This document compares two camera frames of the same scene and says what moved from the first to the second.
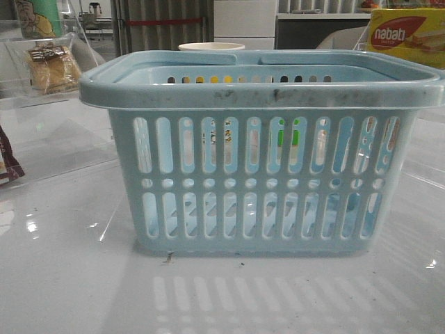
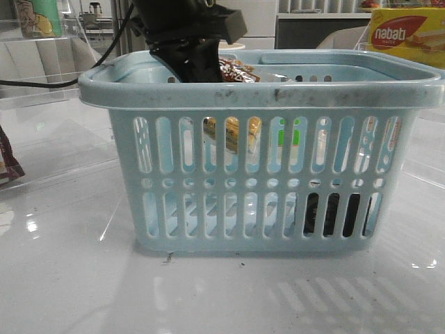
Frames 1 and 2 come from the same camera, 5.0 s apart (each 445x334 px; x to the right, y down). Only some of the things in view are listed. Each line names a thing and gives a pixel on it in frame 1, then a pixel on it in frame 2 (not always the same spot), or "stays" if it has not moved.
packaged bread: [53, 69] → [232, 71]
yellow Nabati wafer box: [418, 33] stays
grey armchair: [348, 38] stays
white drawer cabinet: [250, 23] stays
